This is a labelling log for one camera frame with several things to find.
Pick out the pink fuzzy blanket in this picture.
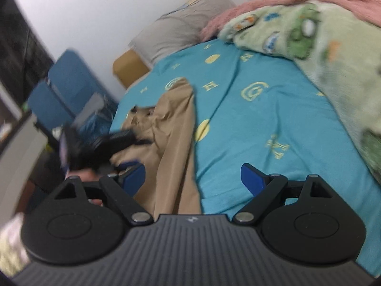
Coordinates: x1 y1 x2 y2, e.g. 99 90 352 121
201 0 381 41

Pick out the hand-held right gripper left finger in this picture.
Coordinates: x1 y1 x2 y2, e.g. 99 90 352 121
54 164 154 226

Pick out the grey pillow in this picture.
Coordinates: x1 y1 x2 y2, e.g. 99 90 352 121
129 0 236 66

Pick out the person's left hand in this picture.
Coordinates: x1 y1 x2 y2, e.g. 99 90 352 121
67 167 103 207

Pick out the tan printed shirt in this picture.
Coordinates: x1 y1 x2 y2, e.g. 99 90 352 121
110 77 203 215

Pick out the yellow-brown bed head cushion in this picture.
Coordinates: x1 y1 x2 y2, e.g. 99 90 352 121
112 49 151 90

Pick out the grey chair cushion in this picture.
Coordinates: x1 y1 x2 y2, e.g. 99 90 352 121
73 92 105 126

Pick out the teal patterned bed sheet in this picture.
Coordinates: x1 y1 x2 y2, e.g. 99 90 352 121
109 37 381 277

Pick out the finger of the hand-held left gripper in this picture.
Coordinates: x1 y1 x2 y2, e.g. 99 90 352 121
110 129 150 148

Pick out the white desk with dark top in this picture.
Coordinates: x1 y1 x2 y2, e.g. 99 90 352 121
0 107 49 215

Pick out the green cartoon print blanket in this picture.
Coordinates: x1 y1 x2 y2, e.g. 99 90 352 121
217 1 381 183

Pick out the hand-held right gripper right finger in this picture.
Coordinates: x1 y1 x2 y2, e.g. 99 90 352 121
232 163 335 226

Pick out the dark barred window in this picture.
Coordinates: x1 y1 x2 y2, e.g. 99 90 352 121
0 0 56 105

